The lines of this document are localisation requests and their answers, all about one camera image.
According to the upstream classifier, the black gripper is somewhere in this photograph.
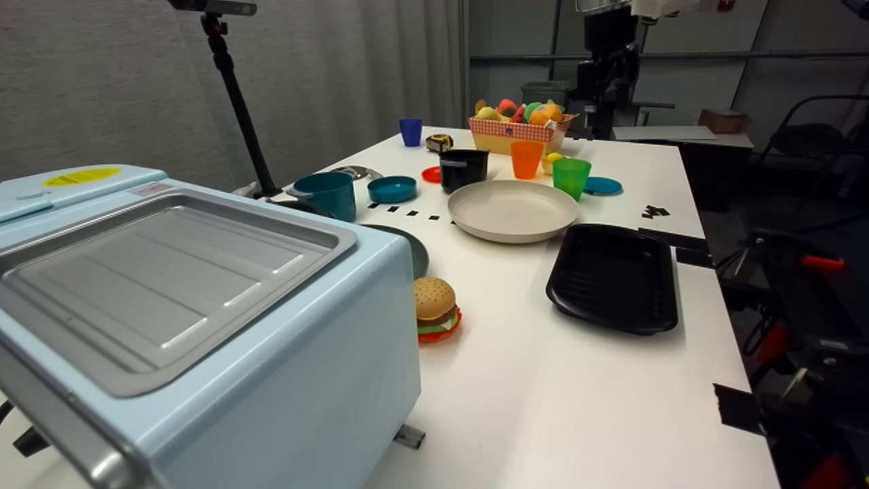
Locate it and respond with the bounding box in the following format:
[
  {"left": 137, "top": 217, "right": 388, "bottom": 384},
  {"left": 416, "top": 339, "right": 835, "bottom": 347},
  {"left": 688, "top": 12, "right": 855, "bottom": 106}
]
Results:
[{"left": 581, "top": 8, "right": 638, "bottom": 99}]

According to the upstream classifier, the green plastic cup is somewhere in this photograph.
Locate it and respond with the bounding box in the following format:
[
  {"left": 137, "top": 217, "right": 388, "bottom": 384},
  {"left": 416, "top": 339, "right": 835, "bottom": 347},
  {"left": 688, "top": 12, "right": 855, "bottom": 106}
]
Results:
[{"left": 552, "top": 154, "right": 596, "bottom": 203}]

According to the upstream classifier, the orange plastic cup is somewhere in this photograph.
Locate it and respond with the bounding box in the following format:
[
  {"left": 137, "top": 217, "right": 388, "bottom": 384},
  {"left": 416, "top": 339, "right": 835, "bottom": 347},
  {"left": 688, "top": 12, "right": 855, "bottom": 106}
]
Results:
[{"left": 509, "top": 135, "right": 549, "bottom": 182}]

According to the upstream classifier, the white round plate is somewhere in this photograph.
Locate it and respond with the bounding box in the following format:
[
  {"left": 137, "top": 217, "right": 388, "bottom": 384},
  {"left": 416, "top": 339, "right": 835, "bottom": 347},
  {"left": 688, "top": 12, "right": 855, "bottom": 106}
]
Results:
[{"left": 446, "top": 176, "right": 585, "bottom": 247}]

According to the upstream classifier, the small blue cup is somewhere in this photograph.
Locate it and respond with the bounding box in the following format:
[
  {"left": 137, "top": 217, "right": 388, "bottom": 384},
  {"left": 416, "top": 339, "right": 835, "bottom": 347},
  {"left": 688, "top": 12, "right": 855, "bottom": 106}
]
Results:
[{"left": 397, "top": 116, "right": 427, "bottom": 150}]

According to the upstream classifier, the orange toy fruit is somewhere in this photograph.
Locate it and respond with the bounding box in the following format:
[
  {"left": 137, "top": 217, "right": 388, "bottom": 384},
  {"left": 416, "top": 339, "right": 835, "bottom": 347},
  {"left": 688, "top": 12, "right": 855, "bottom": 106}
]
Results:
[{"left": 528, "top": 102, "right": 568, "bottom": 127}]

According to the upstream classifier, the grey side table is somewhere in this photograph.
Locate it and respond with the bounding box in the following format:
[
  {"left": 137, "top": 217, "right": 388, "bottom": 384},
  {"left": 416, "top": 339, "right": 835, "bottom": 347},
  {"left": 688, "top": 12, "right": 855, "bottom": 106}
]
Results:
[{"left": 615, "top": 122, "right": 756, "bottom": 153}]

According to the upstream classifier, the blue round lid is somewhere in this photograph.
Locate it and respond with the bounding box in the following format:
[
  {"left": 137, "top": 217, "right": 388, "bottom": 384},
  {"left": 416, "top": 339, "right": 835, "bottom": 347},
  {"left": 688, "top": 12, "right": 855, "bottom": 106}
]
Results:
[{"left": 581, "top": 175, "right": 628, "bottom": 198}]

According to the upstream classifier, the brown box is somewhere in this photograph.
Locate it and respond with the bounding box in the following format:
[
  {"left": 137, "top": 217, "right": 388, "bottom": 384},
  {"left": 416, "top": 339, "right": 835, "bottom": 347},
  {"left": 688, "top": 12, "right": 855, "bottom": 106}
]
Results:
[{"left": 697, "top": 106, "right": 753, "bottom": 135}]

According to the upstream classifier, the tan fruit basket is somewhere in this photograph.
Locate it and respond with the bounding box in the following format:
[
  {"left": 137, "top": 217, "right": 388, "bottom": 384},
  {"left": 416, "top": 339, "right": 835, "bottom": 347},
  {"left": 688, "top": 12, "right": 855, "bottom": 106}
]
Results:
[{"left": 468, "top": 111, "right": 568, "bottom": 154}]

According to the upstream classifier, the black mug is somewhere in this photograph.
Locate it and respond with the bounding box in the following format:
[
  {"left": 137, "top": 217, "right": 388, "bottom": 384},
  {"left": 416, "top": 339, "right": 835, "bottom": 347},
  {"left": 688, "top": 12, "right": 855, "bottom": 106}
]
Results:
[{"left": 437, "top": 148, "right": 492, "bottom": 195}]

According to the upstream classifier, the square black tape patch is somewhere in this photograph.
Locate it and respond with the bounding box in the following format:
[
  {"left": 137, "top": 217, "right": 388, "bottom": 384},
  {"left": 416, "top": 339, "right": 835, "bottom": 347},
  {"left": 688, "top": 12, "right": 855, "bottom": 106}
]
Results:
[
  {"left": 674, "top": 237, "right": 718, "bottom": 273},
  {"left": 711, "top": 381, "right": 768, "bottom": 438}
]

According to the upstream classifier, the black rectangular tray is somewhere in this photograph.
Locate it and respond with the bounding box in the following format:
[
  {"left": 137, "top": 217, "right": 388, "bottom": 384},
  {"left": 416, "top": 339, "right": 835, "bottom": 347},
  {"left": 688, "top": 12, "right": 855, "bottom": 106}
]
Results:
[{"left": 544, "top": 222, "right": 681, "bottom": 337}]

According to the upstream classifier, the black chair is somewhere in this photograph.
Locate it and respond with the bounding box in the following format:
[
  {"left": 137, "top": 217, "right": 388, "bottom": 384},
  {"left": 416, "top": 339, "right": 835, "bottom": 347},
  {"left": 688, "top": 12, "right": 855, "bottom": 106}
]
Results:
[{"left": 759, "top": 91, "right": 869, "bottom": 202}]

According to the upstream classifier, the teal bowl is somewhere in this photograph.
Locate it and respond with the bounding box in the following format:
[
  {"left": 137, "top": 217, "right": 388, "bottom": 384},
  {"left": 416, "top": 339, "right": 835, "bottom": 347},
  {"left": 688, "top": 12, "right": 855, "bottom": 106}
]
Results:
[{"left": 366, "top": 175, "right": 422, "bottom": 207}]

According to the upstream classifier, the silver metal bowl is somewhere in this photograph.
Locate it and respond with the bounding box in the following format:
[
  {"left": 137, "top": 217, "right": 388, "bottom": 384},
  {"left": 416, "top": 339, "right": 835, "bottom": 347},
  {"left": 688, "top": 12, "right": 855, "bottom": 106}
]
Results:
[{"left": 324, "top": 163, "right": 387, "bottom": 184}]

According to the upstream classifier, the toy burger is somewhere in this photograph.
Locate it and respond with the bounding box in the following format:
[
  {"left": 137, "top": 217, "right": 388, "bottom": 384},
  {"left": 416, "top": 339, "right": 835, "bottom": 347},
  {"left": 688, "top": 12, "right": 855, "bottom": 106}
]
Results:
[{"left": 414, "top": 275, "right": 461, "bottom": 337}]

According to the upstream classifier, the teal mug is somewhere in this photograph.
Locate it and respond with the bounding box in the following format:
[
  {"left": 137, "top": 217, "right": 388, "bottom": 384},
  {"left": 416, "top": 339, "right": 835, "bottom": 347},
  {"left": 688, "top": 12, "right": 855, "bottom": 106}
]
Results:
[{"left": 285, "top": 172, "right": 359, "bottom": 226}]

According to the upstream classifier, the black tripod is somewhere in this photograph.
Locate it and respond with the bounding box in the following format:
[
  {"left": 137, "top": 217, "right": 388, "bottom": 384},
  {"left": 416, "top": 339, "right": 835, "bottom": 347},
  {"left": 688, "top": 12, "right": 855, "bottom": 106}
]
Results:
[{"left": 198, "top": 8, "right": 282, "bottom": 202}]

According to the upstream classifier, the light blue toaster oven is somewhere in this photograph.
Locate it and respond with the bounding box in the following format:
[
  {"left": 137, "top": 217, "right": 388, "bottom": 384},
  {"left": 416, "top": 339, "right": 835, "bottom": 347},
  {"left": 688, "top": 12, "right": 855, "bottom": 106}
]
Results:
[{"left": 0, "top": 160, "right": 430, "bottom": 489}]

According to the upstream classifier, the red tool handle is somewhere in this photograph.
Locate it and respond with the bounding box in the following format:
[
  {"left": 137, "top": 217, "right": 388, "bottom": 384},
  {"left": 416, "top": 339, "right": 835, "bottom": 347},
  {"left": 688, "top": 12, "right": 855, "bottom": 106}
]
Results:
[{"left": 799, "top": 252, "right": 851, "bottom": 278}]

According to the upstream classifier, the black camera on tripod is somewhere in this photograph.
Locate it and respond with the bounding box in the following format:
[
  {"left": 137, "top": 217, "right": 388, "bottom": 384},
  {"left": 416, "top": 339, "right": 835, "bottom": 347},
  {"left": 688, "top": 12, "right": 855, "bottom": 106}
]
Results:
[{"left": 165, "top": 0, "right": 260, "bottom": 19}]

